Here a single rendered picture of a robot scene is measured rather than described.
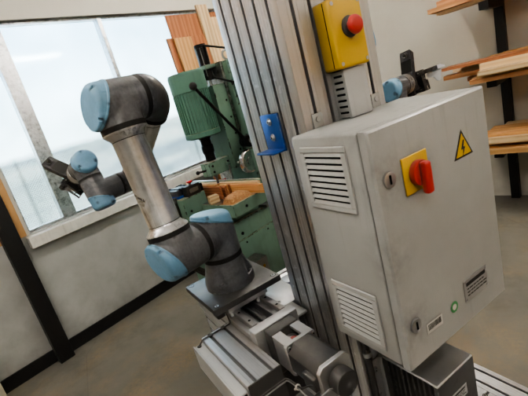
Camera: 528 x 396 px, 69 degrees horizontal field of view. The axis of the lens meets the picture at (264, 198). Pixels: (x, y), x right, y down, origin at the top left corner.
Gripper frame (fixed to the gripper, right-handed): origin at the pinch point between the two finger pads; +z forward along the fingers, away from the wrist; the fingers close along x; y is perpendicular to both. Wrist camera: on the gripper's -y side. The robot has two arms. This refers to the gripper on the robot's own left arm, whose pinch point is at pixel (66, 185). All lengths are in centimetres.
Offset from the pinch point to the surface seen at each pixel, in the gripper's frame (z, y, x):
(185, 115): -3, 15, 59
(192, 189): 4, 40, 35
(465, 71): -36, 137, 227
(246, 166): -3, 53, 61
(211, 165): 4, 40, 52
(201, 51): -10, 1, 89
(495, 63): -58, 138, 216
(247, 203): -14, 61, 39
